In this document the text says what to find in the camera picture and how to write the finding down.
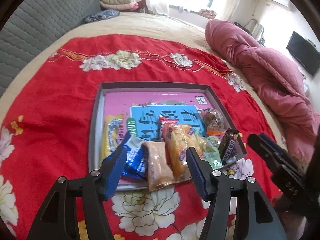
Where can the black television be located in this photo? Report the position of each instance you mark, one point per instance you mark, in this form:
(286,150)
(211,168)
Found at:
(303,52)

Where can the red snack packet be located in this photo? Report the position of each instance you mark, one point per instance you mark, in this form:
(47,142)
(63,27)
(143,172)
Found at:
(165,127)

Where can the grey quilted headboard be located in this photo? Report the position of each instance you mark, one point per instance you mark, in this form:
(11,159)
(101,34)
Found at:
(37,25)

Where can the brown chocolate bar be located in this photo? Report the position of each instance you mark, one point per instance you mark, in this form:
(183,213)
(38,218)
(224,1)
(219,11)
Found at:
(228,147)

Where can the red floral blanket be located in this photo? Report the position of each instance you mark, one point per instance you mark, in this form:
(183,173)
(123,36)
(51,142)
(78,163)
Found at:
(62,92)

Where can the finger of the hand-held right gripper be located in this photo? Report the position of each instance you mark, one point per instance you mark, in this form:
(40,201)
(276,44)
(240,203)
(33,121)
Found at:
(260,150)
(272,145)

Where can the light green snack packet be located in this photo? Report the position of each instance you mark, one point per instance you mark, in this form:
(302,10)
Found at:
(212,156)

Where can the pink quilt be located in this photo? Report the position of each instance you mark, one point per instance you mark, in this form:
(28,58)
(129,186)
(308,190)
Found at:
(270,67)

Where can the round cake with green label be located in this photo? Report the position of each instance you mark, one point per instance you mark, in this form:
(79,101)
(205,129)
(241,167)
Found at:
(214,141)

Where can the black bag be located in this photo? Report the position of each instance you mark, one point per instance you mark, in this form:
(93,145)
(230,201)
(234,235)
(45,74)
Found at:
(241,26)

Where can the beige snack packet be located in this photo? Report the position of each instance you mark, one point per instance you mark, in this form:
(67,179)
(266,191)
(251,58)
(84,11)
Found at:
(157,165)

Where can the clear bag of brown cookies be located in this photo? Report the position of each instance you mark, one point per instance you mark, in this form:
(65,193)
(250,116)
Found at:
(212,117)

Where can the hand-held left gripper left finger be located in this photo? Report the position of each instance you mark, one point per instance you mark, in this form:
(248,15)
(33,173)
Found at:
(113,172)

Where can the blue snack packet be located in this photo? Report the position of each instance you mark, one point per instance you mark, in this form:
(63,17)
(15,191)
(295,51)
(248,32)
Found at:
(136,160)

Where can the grey cardboard box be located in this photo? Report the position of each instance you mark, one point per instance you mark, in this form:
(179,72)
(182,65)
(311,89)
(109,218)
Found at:
(150,85)

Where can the small pink cloth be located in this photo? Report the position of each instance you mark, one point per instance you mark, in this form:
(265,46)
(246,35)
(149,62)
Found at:
(207,13)

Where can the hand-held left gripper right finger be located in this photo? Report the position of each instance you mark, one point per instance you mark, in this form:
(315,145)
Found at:
(197,175)

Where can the clear bag of yellow chips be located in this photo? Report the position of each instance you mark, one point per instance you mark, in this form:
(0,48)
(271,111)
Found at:
(180,150)

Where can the yellow snack packet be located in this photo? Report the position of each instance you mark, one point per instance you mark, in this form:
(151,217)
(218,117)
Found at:
(112,135)

